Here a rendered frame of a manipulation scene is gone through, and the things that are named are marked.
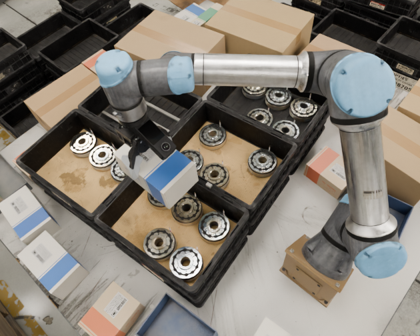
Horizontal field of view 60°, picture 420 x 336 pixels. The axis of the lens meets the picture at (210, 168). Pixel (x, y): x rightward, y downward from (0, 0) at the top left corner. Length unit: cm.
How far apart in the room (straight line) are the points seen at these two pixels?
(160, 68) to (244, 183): 65
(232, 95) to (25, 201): 90
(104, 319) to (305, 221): 75
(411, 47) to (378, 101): 168
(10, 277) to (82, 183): 110
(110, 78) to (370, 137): 54
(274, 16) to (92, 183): 109
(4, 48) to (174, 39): 138
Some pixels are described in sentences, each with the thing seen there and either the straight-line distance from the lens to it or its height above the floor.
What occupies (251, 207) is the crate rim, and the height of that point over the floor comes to 93.
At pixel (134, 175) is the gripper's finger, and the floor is 115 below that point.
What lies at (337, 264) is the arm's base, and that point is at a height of 91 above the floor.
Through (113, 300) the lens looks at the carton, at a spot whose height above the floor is 77.
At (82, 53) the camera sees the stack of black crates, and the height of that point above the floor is 49.
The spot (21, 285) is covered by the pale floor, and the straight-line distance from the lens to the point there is 234.
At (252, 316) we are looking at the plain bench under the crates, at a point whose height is 70.
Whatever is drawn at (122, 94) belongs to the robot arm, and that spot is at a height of 141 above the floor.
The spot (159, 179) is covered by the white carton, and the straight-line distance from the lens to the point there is 95.
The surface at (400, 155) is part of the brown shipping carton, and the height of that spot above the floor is 86.
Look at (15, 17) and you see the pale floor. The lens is 407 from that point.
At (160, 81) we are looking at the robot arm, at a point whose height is 143.
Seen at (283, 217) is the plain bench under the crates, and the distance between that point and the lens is 137.
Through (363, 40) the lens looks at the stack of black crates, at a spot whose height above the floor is 38.
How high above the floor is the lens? 194
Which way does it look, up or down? 57 degrees down
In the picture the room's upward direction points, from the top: 8 degrees counter-clockwise
